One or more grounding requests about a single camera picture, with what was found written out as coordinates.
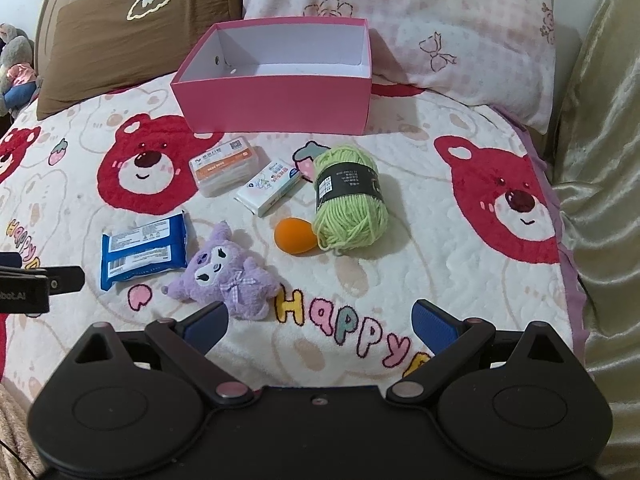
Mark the beige fuzzy blanket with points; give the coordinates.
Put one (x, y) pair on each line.
(17, 420)

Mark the blue wet wipes pack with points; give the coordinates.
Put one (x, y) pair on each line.
(145, 250)

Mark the brown pillow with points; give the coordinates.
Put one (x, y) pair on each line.
(100, 50)

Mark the white tissue pack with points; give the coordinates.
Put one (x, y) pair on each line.
(267, 187)

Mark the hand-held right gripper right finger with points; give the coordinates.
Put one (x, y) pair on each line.
(432, 327)

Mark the green yarn ball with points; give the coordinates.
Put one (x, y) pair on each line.
(350, 210)

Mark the clear floss box orange label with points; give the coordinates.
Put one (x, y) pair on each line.
(225, 165)

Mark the red bear printed blanket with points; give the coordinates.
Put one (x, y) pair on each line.
(425, 260)

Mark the pink cardboard box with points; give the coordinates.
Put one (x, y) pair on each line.
(270, 102)

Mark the grey plush toy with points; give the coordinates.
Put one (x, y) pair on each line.
(15, 50)

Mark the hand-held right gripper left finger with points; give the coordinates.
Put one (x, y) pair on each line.
(207, 327)

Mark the purple plush toy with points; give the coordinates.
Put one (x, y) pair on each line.
(225, 275)

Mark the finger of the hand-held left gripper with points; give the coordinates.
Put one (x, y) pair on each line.
(67, 280)

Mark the orange makeup sponge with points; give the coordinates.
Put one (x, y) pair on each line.
(292, 235)

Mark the gold satin bedcover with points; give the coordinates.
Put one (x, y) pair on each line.
(600, 160)

